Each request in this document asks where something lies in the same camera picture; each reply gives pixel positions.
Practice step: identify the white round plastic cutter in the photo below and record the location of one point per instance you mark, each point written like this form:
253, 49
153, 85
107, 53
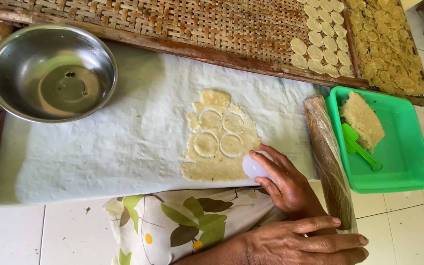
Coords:
253, 167

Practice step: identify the white plastic work sheet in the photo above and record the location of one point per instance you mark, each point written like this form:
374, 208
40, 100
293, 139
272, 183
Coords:
105, 158

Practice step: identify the steel mixing bowl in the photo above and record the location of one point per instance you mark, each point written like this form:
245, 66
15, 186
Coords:
52, 73

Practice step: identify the heap of dried yellow crackers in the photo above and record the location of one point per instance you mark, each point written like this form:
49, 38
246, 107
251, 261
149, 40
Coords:
388, 44

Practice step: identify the green plastic scraper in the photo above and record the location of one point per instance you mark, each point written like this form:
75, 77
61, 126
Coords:
352, 141

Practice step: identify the pale dough block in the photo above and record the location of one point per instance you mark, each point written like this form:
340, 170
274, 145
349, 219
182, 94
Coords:
363, 119

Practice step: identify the cut round dough disc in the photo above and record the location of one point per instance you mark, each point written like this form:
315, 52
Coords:
210, 120
205, 144
233, 123
231, 145

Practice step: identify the person's left hand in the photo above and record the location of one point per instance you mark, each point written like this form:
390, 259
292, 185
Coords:
289, 244

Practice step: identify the rows of raw dough rounds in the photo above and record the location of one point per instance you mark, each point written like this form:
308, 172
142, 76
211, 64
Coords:
322, 44

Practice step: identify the flat rolled dough sheet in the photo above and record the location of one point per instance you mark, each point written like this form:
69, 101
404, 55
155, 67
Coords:
208, 167

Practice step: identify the person's right hand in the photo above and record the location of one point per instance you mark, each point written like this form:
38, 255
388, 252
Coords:
293, 187

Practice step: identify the floral leaf print garment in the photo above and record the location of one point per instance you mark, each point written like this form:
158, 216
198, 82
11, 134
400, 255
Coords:
182, 224

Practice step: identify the green plastic tub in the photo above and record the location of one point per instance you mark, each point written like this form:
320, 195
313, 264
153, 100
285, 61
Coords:
403, 154

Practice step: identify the large woven bamboo drying tray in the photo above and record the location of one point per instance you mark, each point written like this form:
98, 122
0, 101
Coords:
160, 22

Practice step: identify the plastic-wrapped wooden rolling pin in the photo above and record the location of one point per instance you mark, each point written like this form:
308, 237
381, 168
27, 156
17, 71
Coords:
326, 154

